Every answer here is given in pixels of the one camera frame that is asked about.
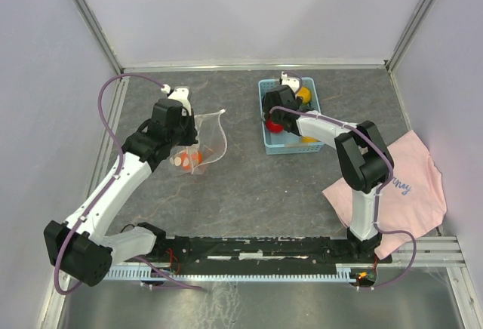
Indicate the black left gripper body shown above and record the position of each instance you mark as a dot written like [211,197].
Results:
[183,135]

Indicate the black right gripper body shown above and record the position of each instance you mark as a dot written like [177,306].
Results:
[266,105]

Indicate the bright red apple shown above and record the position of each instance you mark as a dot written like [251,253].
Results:
[272,127]

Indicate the orange tangerine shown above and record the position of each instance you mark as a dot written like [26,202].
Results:
[189,159]

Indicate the clear polka dot zip bag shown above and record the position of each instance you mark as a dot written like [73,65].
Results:
[212,144]

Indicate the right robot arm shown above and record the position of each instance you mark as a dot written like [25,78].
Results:
[364,159]

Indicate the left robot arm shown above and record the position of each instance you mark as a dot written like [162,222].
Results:
[79,246]

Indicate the yellow orange fruit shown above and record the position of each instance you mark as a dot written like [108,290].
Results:
[304,95]

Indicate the light blue perforated basket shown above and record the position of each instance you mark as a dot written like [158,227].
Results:
[282,143]

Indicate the yellow lemon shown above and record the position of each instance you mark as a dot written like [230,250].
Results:
[308,140]

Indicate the pink cloth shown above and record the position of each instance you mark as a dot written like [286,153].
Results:
[414,201]

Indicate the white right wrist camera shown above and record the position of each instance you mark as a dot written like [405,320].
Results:
[291,79]

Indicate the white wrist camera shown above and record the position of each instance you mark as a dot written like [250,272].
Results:
[180,94]
[291,79]

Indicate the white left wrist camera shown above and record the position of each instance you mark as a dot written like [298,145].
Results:
[180,94]

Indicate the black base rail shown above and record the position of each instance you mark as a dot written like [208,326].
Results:
[184,250]

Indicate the light blue cable duct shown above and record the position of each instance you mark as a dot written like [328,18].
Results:
[266,271]

